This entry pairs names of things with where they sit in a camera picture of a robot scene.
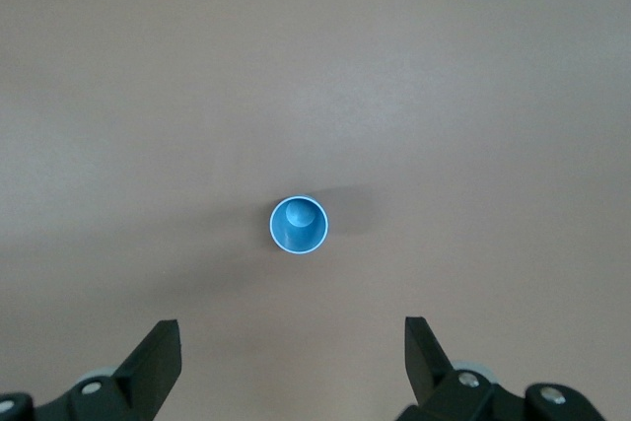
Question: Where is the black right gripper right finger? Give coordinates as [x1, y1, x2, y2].
[396, 316, 610, 421]

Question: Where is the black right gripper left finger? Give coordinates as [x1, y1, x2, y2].
[0, 319, 183, 421]

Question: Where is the blue plastic cup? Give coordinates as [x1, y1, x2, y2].
[268, 194, 330, 256]

